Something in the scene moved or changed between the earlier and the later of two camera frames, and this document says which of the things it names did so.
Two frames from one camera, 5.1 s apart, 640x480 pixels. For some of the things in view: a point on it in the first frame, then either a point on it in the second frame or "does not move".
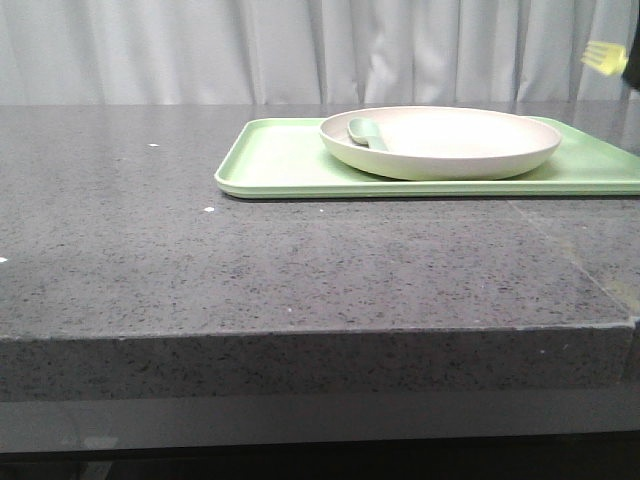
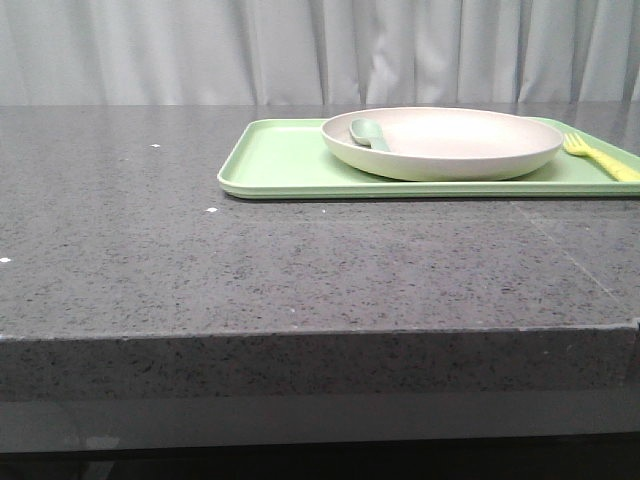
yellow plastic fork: [606, 57] → [575, 145]
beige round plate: [443, 143] does not move
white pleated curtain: [180, 52] does not move
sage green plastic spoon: [367, 132] does not move
